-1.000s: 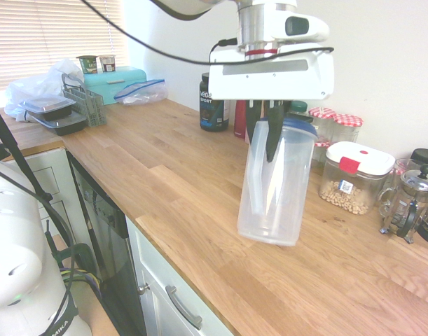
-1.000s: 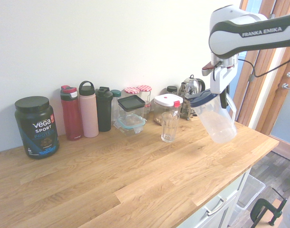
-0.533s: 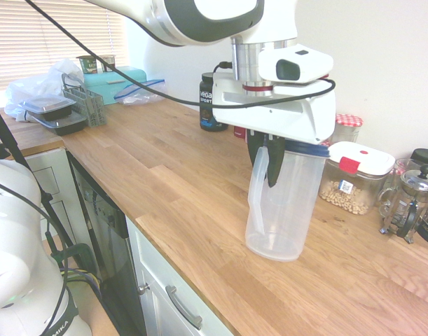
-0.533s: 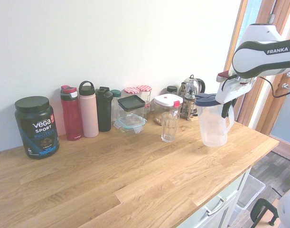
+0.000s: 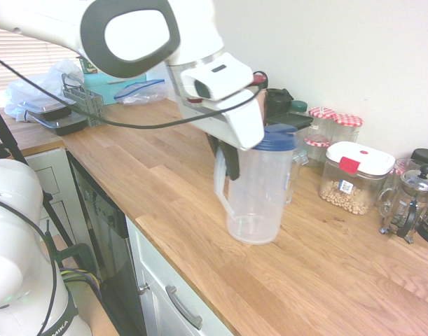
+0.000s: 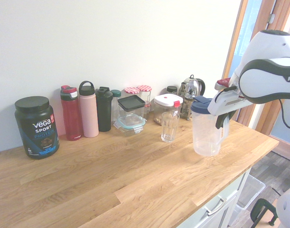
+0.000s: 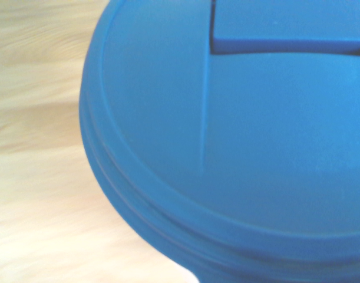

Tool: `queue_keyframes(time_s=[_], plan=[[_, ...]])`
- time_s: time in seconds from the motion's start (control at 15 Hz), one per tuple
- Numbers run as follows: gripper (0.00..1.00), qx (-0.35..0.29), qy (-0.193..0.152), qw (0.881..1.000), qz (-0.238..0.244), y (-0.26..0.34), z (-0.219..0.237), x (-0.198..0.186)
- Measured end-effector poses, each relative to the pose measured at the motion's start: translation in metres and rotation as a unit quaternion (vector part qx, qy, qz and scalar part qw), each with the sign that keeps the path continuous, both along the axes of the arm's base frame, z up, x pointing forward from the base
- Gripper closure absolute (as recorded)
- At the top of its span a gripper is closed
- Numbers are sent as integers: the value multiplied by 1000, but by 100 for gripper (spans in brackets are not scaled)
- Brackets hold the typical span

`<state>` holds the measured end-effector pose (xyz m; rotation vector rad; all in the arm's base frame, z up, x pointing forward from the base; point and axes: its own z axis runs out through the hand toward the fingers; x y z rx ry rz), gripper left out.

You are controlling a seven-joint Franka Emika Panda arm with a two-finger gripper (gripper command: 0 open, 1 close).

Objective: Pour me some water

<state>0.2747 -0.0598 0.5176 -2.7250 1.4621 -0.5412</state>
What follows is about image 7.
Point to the clear pitcher with blue lid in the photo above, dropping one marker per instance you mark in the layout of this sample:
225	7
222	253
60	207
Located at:
241	132

